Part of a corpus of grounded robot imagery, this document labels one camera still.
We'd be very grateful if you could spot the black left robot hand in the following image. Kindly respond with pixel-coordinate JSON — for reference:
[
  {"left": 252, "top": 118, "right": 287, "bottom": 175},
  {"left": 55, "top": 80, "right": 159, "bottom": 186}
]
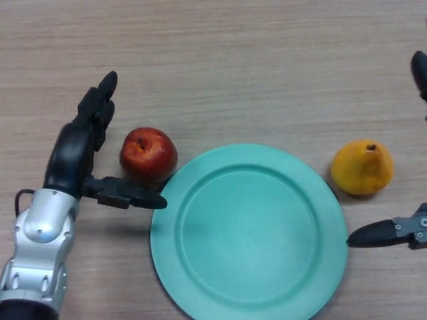
[{"left": 43, "top": 70, "right": 168, "bottom": 211}]

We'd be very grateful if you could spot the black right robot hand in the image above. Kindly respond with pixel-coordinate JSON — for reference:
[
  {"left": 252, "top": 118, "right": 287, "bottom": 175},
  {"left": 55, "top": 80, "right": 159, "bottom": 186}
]
[{"left": 347, "top": 51, "right": 427, "bottom": 250}]

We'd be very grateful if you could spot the red apple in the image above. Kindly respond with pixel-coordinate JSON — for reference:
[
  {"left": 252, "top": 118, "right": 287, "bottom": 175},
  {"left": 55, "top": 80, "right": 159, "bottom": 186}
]
[{"left": 119, "top": 127, "right": 179, "bottom": 185}]

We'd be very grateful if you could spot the green round plate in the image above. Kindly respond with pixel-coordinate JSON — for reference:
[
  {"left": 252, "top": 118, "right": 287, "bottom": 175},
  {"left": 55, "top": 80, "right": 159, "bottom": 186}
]
[{"left": 149, "top": 143, "right": 348, "bottom": 320}]

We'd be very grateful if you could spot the yellow pear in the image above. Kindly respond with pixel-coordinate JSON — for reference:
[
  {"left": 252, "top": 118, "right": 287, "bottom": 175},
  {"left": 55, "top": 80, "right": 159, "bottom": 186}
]
[{"left": 330, "top": 139, "right": 395, "bottom": 196}]

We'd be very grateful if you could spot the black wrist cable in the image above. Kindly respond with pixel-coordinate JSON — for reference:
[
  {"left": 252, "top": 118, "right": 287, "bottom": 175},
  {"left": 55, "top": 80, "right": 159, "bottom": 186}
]
[{"left": 15, "top": 188, "right": 36, "bottom": 217}]

